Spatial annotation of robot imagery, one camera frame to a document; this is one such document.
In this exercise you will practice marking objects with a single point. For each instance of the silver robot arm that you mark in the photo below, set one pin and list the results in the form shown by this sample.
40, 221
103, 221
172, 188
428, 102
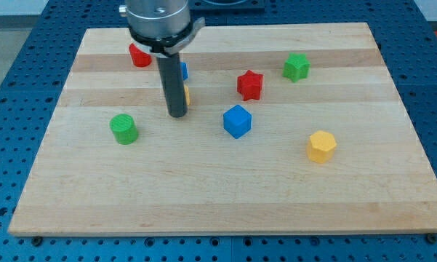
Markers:
163, 28

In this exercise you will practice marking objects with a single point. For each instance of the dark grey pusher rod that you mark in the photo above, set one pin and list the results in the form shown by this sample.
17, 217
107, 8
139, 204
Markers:
173, 86

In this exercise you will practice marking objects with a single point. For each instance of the yellow heart block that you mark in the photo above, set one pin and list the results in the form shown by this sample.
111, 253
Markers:
187, 95

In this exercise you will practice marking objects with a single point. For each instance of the yellow hexagon block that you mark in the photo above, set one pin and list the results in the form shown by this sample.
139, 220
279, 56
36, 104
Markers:
321, 146

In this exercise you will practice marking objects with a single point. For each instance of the green star block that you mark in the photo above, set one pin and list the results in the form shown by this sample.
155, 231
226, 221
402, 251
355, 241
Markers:
296, 67

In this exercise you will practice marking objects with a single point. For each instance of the blue block behind rod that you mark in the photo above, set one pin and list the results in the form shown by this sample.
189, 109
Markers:
184, 69

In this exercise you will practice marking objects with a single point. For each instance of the green cylinder block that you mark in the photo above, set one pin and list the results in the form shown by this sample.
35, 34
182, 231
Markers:
124, 129

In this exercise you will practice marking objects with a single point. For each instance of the red star block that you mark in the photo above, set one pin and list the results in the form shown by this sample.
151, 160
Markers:
249, 85

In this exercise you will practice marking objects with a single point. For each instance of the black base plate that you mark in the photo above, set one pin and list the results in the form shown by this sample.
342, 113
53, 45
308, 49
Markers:
208, 5

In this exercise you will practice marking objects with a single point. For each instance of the blue cube block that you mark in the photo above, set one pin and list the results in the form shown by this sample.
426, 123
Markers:
237, 121

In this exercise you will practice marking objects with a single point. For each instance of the wooden board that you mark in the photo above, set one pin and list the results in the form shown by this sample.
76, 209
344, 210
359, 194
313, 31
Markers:
189, 176

